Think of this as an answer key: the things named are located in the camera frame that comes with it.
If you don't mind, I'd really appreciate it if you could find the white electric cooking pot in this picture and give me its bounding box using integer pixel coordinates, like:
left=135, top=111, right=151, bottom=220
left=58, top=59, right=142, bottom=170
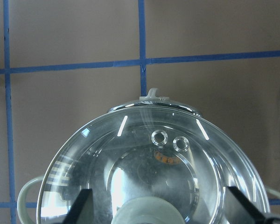
left=17, top=88, right=280, bottom=224

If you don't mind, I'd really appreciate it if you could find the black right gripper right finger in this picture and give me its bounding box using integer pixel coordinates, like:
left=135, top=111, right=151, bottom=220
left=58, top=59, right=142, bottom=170
left=225, top=186, right=271, bottom=224

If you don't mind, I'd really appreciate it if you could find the clear glass pot lid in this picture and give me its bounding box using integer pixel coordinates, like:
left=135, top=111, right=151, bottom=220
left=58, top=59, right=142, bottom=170
left=36, top=102, right=271, bottom=224

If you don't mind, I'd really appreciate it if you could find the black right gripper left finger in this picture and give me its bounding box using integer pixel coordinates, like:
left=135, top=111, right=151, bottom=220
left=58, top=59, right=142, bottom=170
left=64, top=189, right=93, bottom=224

